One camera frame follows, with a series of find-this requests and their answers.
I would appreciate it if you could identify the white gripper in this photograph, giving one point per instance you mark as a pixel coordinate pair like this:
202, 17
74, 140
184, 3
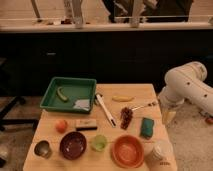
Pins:
168, 113

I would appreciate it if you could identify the dark red grape bunch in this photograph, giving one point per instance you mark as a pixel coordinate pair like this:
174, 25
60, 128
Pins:
126, 117

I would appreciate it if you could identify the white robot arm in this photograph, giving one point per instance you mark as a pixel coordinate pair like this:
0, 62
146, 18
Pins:
185, 82

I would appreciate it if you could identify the grey cloth in tray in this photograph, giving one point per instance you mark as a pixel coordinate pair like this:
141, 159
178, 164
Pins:
83, 104

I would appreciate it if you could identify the green plastic tray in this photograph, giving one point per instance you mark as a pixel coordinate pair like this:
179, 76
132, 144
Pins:
74, 88

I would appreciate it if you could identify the green pepper in tray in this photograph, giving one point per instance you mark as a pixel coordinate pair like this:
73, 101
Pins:
61, 95

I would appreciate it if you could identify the metal fork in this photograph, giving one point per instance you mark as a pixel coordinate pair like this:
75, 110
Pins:
144, 106

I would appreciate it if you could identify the teal sponge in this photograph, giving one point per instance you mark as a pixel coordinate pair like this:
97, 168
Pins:
146, 129

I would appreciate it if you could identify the white lidded jar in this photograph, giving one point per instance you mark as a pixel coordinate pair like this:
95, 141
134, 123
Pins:
162, 149

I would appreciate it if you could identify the yellow banana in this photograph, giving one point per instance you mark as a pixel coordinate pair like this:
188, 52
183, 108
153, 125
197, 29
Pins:
122, 98

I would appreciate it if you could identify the orange bowl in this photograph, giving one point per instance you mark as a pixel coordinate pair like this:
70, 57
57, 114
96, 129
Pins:
127, 152

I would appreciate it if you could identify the light green cup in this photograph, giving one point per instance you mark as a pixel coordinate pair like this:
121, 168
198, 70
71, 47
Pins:
98, 143

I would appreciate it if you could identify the wooden block eraser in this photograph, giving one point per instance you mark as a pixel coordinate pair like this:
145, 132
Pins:
86, 124

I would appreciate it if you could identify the dark purple bowl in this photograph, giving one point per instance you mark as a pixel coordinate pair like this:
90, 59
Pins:
73, 145

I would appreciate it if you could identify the orange fruit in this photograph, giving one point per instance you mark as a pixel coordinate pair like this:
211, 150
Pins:
61, 126

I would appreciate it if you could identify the metal cup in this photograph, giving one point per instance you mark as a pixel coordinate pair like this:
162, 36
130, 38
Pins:
42, 149

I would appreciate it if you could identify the white handled knife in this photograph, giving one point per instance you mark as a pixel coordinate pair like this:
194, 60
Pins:
107, 112

